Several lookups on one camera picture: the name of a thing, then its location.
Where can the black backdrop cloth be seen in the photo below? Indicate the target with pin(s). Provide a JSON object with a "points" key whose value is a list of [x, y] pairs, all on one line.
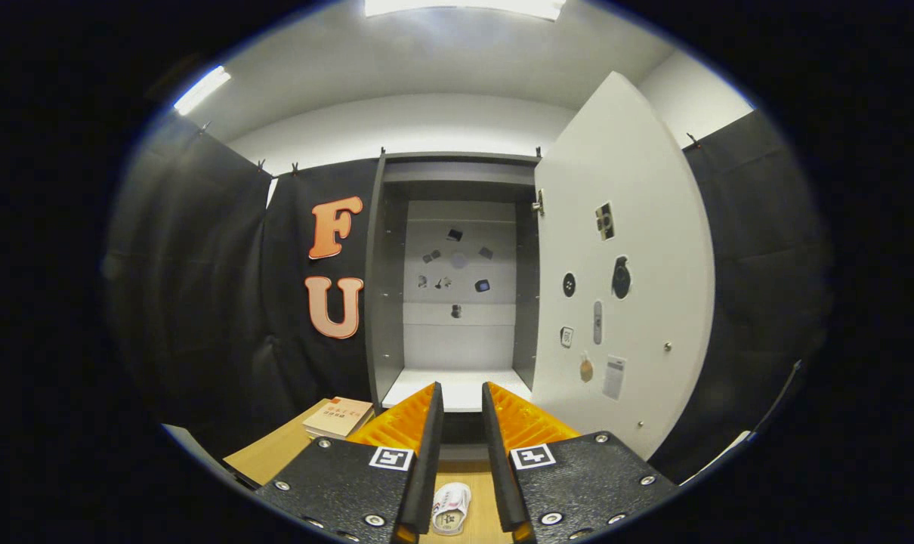
{"points": [[200, 302]]}

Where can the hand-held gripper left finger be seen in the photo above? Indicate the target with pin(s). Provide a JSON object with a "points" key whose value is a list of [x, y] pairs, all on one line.
{"points": [[429, 468]]}

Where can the black stand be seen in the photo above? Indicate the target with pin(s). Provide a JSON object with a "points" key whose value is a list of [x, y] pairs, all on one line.
{"points": [[785, 384]]}

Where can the grey shoe cabinet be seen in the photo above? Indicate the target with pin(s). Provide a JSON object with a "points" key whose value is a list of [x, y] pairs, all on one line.
{"points": [[457, 340]]}

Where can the stack of books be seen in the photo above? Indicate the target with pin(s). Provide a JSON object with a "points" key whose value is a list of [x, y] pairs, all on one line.
{"points": [[340, 415]]}

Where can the narrow ceiling light strip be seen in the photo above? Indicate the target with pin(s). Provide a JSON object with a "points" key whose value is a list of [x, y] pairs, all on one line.
{"points": [[202, 90]]}

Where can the white shoe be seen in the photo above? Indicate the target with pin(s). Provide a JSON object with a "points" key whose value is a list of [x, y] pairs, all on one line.
{"points": [[453, 502]]}

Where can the beige shoe cabinet door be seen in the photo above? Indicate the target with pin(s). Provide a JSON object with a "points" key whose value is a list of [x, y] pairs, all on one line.
{"points": [[653, 227]]}

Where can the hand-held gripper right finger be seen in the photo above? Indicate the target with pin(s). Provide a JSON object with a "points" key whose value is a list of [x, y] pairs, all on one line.
{"points": [[498, 468]]}

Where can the wide ceiling light panel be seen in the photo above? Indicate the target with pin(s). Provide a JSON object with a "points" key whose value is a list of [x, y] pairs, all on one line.
{"points": [[464, 7]]}

